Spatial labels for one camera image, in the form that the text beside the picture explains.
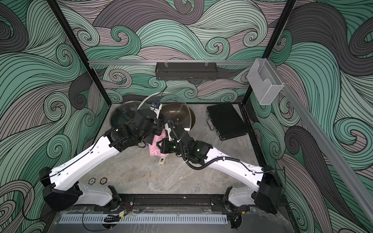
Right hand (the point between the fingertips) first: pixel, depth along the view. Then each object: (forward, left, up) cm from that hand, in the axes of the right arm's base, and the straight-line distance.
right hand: (155, 145), depth 68 cm
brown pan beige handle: (+33, -12, -15) cm, 38 cm away
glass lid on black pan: (+44, +37, -27) cm, 63 cm away
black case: (+35, -47, -27) cm, 65 cm away
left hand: (+10, -3, +8) cm, 14 cm away
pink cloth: (-2, 0, 0) cm, 2 cm away
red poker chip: (-9, +33, -25) cm, 42 cm away
